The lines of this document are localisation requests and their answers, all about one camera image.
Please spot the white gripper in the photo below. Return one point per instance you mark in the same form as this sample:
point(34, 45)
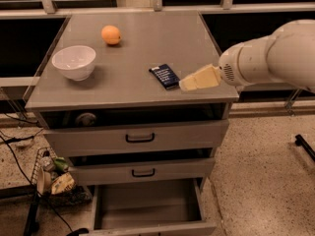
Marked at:
point(230, 66)

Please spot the blue rxbar snack bar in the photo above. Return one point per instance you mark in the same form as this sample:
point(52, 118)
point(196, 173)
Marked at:
point(165, 75)

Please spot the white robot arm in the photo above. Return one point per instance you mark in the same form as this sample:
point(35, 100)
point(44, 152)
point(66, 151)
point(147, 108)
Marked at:
point(285, 56)

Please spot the grey top drawer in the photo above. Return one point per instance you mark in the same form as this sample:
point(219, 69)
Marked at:
point(140, 129)

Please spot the grey drawer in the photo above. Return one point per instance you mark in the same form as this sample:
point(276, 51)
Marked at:
point(140, 129)
point(143, 166)
point(159, 208)

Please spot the grey drawer cabinet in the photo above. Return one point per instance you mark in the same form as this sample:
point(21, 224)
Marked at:
point(121, 77)

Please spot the round object in top drawer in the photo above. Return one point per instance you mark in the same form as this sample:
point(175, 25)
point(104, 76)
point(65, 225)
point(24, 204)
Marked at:
point(85, 119)

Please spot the grey bottom drawer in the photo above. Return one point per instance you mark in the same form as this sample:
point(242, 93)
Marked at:
point(159, 208)

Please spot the grey middle drawer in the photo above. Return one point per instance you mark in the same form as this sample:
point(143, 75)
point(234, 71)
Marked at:
point(143, 166)

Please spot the orange fruit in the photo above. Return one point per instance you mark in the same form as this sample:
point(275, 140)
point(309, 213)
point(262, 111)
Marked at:
point(111, 35)

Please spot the black bar on floor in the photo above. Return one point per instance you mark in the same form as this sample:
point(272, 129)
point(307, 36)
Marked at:
point(300, 142)

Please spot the white ceramic bowl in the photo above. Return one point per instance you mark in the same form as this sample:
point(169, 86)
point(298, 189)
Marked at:
point(75, 62)

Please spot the metal window railing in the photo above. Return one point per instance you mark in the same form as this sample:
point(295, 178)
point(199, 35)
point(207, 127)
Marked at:
point(157, 7)

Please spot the green snack packet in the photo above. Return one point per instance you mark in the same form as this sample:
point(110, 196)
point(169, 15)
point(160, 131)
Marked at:
point(61, 164)

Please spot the yellow snack bag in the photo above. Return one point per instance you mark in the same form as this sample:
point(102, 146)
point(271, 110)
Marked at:
point(62, 184)

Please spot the black stand leg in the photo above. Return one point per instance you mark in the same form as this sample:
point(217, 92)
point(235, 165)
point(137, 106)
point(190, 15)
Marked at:
point(31, 223)

